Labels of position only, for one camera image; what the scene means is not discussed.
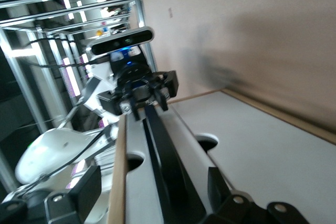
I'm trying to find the aluminium profile frame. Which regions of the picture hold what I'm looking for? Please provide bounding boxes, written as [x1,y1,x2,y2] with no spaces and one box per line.
[0,0,159,204]

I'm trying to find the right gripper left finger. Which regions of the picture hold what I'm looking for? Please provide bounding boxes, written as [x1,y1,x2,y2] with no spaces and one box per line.
[43,165,102,224]

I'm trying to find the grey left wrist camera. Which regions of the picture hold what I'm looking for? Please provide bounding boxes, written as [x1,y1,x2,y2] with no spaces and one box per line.
[91,26,155,57]

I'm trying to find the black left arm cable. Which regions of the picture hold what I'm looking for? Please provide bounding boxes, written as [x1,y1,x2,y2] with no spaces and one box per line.
[39,126,116,180]

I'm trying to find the black drawer handle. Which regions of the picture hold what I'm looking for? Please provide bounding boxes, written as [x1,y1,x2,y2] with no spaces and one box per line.
[142,104,208,224]

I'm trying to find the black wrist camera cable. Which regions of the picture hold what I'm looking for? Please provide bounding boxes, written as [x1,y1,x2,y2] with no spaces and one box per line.
[19,38,110,68]

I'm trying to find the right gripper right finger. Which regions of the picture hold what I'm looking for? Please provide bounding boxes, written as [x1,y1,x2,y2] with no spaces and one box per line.
[207,167,311,224]

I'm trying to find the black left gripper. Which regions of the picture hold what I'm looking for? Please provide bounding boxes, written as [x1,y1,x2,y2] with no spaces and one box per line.
[99,69,180,123]

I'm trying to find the white drawer without handle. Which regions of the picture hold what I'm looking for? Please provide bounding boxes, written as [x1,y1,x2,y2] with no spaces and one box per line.
[170,90,336,224]

